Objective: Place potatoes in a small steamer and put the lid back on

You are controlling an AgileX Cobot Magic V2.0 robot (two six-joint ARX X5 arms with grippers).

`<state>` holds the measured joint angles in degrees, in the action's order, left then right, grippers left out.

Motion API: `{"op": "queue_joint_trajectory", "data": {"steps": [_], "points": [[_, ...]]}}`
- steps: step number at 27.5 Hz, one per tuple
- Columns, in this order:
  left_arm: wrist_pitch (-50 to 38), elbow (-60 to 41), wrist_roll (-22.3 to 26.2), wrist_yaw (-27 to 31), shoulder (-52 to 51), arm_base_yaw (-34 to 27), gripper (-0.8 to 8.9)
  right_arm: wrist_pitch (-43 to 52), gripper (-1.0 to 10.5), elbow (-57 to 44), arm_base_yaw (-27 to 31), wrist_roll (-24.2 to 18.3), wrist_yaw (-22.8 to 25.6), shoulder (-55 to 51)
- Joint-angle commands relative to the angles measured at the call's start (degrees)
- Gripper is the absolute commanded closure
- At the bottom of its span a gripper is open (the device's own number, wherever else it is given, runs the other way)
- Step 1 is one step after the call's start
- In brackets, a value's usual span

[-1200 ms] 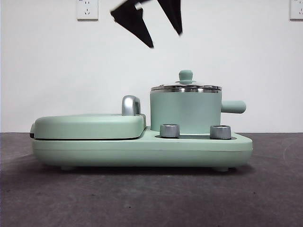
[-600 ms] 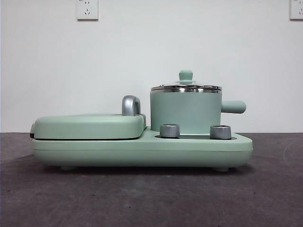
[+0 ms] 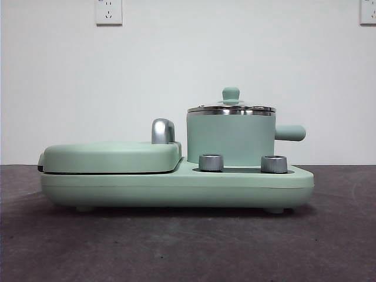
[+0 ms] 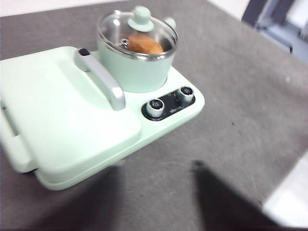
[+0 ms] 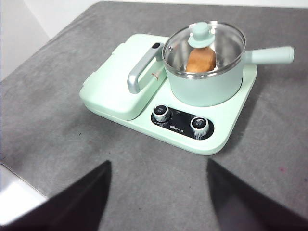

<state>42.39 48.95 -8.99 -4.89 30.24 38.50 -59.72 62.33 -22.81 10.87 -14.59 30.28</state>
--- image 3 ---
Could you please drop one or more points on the white wall socket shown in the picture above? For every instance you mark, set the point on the white wall socket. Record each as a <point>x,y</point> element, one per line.
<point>109,11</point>
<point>368,11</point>

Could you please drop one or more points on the glass pot lid mint knob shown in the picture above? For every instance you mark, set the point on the glass pot lid mint knob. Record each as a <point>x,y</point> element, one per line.
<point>231,93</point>

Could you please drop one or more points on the mint green steamer pot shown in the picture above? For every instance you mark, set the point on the mint green steamer pot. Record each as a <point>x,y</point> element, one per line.
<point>229,135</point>

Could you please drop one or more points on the mint green breakfast maker base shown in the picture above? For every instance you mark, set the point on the mint green breakfast maker base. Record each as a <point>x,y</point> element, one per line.
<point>176,191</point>

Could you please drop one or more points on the silver control knob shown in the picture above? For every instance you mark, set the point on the silver control knob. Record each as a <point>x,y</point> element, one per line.
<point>274,164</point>
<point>211,162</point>

